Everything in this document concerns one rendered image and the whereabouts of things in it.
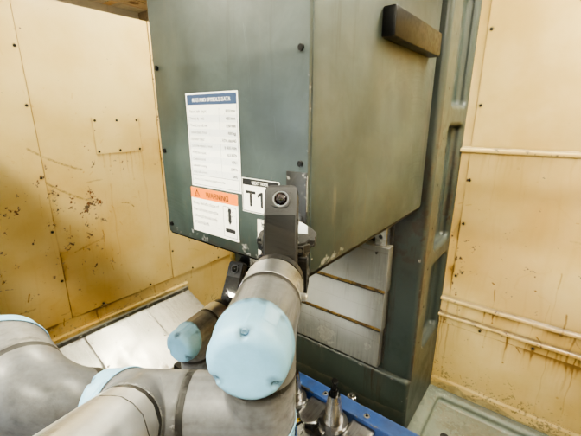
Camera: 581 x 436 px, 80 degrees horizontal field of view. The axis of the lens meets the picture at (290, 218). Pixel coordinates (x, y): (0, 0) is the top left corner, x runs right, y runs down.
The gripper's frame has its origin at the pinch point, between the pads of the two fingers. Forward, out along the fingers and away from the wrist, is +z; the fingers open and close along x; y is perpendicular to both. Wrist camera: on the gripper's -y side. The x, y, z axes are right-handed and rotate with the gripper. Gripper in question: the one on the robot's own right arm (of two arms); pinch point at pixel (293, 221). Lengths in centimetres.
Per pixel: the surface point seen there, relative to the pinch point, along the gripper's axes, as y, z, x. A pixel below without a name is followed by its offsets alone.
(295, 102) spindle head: -20.4, 2.0, 0.0
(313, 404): 46.6, 6.9, 3.9
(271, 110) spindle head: -19.2, 4.6, -4.5
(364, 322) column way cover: 60, 63, 21
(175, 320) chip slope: 89, 99, -77
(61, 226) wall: 27, 71, -110
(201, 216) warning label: 4.3, 15.5, -23.4
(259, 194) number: -3.6, 6.1, -7.4
